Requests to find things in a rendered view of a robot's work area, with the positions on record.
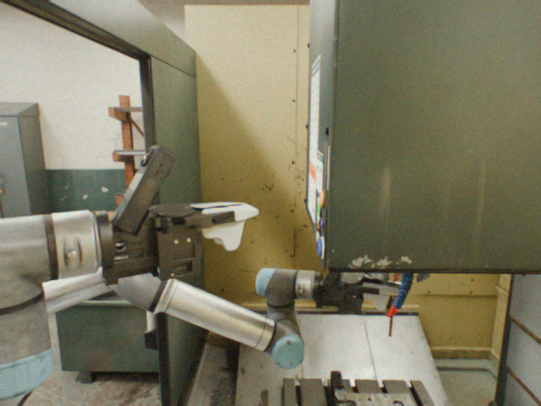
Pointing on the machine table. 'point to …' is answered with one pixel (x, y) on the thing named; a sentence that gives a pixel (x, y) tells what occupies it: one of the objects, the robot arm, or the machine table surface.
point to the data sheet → (314, 112)
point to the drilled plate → (376, 400)
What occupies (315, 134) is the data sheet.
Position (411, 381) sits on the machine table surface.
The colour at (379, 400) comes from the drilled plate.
